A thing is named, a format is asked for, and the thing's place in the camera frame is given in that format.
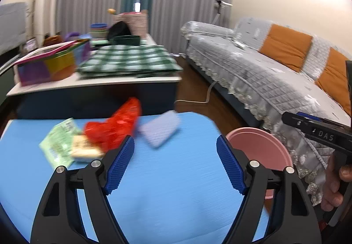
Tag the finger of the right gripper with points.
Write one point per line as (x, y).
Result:
(311, 129)
(308, 116)

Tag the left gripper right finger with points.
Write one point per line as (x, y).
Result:
(292, 218)

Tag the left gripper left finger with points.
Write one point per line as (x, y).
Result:
(58, 217)

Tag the small carton box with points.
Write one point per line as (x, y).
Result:
(82, 150)

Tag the green tissue packet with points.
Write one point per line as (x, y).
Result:
(57, 144)

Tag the red plastic bag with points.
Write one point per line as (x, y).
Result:
(109, 135)

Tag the white foam net sleeve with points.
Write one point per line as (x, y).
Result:
(160, 129)

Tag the right hand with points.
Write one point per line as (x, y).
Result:
(335, 176)

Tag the orange cushion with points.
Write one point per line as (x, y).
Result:
(333, 80)
(287, 46)

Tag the grey quilted sofa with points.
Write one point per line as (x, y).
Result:
(267, 88)

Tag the pink plastic basin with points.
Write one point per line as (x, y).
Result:
(244, 145)

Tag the blue tablecloth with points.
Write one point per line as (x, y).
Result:
(177, 193)

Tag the dark coffee table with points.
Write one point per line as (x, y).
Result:
(78, 98)

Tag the colourful storage box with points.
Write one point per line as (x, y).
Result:
(52, 63)

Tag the green checkered cloth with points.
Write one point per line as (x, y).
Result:
(127, 60)

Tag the brown figurine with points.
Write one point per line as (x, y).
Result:
(52, 40)

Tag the stack of coloured bowls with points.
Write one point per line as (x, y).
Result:
(98, 30)

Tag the black green handbag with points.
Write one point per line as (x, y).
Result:
(120, 34)

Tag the pink lace basket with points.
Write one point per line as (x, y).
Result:
(136, 21)

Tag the covered television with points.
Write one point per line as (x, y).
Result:
(12, 26)

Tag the picture frame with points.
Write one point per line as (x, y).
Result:
(30, 45)

